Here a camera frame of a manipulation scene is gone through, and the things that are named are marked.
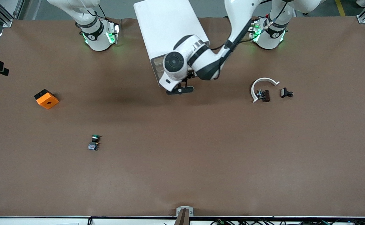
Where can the brown post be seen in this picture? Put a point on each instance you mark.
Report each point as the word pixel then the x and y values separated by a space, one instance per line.
pixel 182 218

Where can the orange box with hole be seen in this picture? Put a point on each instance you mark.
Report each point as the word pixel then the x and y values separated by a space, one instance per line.
pixel 47 100

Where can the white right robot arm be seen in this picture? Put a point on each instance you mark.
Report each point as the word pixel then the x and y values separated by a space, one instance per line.
pixel 95 37

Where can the green push button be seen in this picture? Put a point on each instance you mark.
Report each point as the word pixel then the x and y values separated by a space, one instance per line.
pixel 93 143

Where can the metal table edge bracket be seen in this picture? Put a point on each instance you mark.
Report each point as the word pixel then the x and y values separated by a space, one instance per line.
pixel 185 210

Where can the small black clip component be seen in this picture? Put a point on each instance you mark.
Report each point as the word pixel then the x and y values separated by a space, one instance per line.
pixel 285 92

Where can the white curved plastic piece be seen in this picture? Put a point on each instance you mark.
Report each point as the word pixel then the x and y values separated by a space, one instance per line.
pixel 263 80

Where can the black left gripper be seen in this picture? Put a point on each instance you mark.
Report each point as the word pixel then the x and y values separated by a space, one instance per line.
pixel 190 74

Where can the brown table mat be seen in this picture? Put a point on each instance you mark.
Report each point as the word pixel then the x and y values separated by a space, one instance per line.
pixel 182 156

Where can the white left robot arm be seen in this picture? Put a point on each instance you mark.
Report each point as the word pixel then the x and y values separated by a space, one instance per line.
pixel 201 59

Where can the metal base connector plate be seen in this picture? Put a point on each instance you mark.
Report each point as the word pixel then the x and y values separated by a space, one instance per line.
pixel 113 32
pixel 255 32

